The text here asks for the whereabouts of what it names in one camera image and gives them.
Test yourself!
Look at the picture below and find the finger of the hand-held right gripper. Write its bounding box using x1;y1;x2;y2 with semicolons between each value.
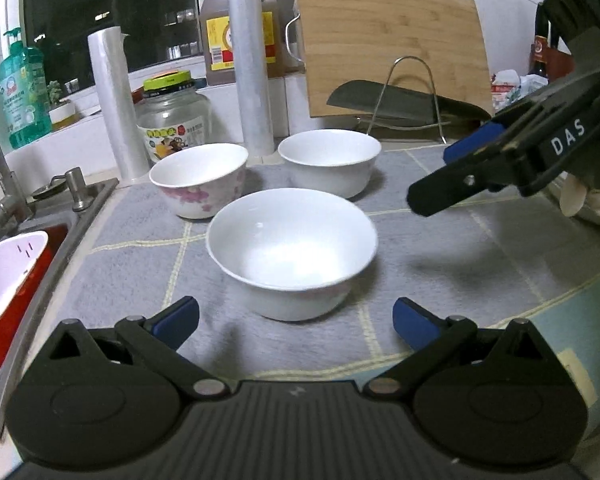
407;145;524;218
442;96;549;165

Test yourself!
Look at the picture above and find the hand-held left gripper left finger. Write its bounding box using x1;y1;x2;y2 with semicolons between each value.
47;296;231;402

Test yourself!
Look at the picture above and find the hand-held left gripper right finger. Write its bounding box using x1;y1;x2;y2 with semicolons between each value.
362;296;556;402

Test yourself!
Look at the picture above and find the plain white bowl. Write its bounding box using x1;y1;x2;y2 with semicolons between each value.
278;129;383;200

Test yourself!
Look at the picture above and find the white pink floral bowl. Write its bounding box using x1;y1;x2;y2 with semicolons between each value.
206;187;379;322
149;143;250;220

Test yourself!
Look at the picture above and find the person's right hand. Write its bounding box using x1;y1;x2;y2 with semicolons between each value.
560;127;600;226

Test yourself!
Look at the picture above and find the clear plastic bag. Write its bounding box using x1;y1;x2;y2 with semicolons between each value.
517;74;549;106

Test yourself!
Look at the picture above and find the white printed plastic packet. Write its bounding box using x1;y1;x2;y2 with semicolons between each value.
490;69;523;111

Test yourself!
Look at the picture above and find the dark soy sauce bottle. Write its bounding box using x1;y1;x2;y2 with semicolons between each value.
529;35;551;86

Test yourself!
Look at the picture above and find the printed table mat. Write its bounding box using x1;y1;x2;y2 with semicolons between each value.
2;142;600;456

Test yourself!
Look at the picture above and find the steel sink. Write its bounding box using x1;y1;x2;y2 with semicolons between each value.
0;177;121;441

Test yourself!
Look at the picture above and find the bamboo cutting board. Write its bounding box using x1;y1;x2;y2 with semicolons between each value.
294;0;493;120

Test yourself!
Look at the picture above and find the red and white colander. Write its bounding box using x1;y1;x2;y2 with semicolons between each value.
0;224;71;368

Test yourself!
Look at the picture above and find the glass jar green lid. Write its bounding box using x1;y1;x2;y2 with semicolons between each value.
136;69;213;162

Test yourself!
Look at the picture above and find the steel faucet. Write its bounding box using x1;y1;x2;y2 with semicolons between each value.
0;92;31;231

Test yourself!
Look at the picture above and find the short plastic bag roll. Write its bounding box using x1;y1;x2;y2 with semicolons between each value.
87;27;152;183

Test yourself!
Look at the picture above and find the tall plastic wrap roll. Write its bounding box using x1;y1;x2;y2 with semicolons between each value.
225;0;276;158

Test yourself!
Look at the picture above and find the small potted plant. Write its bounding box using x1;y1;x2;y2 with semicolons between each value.
46;80;76;128

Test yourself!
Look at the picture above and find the green dish soap bottle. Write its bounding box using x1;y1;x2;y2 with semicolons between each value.
0;27;52;150

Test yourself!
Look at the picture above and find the brown oil bottle yellow label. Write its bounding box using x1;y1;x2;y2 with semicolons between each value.
199;0;283;86

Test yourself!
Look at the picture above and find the dark window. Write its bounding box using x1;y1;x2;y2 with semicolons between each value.
22;0;201;86

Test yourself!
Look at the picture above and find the wire knife rack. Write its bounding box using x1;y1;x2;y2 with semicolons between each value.
355;56;448;145

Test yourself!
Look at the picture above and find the steel cleaver black handle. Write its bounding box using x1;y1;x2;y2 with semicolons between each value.
326;80;493;127

